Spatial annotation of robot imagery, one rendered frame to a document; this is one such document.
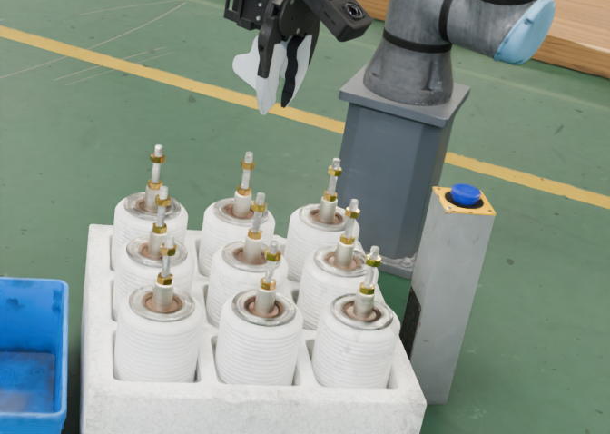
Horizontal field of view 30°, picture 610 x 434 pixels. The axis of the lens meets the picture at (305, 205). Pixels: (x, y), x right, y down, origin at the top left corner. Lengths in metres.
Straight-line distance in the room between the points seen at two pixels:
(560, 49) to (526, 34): 1.49
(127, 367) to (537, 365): 0.75
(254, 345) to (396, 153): 0.68
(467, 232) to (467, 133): 1.13
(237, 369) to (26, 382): 0.37
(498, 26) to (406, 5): 0.17
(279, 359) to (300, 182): 0.96
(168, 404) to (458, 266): 0.47
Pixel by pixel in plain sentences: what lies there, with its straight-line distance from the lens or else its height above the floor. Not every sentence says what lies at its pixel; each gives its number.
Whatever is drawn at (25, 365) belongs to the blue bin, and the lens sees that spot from 1.62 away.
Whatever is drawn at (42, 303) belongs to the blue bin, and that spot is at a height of 0.08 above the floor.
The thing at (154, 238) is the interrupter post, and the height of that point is 0.28.
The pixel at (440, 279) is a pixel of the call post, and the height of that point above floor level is 0.21.
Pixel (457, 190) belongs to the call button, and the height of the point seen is 0.33.
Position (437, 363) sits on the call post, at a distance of 1.63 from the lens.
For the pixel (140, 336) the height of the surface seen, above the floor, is 0.23.
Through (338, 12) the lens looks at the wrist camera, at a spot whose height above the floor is 0.60.
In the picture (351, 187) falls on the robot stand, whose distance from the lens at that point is 1.94.
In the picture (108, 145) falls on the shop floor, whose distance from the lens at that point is 2.28.
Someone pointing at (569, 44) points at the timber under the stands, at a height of 0.07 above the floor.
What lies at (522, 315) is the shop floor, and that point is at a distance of 1.95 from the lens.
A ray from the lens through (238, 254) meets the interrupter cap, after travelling 1.43.
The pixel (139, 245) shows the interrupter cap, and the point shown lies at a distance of 1.42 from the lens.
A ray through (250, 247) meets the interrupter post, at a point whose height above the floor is 0.27.
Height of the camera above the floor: 0.95
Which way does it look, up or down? 26 degrees down
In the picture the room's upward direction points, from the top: 10 degrees clockwise
